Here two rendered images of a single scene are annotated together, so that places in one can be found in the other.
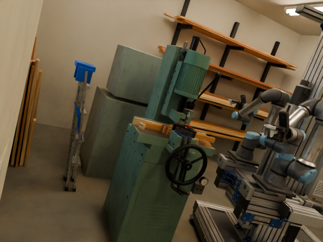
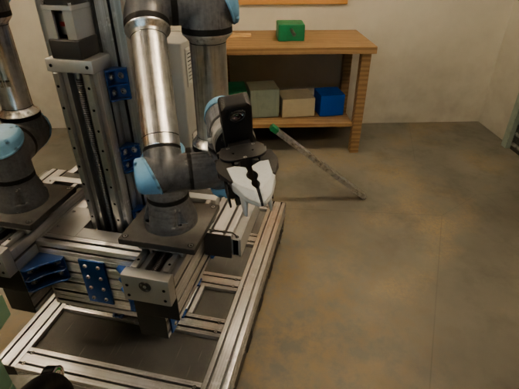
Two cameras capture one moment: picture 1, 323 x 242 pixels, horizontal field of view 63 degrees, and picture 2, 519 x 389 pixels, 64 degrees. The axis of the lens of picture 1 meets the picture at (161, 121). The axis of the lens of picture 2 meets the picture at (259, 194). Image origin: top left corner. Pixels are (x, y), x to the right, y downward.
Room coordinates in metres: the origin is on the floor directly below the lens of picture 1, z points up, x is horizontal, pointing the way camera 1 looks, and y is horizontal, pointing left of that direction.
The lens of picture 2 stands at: (1.16, -0.10, 1.52)
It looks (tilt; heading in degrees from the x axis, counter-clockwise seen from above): 32 degrees down; 294
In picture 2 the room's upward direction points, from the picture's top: straight up
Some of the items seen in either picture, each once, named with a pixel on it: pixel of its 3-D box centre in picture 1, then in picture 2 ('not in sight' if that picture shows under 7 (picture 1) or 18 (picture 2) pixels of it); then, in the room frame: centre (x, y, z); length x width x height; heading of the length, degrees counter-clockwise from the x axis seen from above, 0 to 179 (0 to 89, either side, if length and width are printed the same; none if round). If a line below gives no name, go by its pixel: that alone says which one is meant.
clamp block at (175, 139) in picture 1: (181, 140); not in sight; (1.74, -0.17, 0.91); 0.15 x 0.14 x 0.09; 114
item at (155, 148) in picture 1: (171, 146); not in sight; (1.86, -0.13, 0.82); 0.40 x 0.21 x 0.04; 114
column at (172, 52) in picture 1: (169, 92); not in sight; (2.18, 0.01, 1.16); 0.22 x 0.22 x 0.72; 24
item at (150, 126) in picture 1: (180, 132); not in sight; (1.94, -0.16, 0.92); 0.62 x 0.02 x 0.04; 114
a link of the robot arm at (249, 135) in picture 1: (251, 139); (6, 150); (2.28, -0.79, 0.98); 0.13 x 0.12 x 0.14; 116
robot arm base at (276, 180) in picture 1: (276, 177); (169, 206); (1.79, -0.88, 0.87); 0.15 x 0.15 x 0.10
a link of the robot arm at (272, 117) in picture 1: (271, 120); (5, 67); (2.33, -0.91, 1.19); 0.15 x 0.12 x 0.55; 116
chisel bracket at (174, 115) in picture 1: (177, 116); not in sight; (1.94, -0.10, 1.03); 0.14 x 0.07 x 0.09; 24
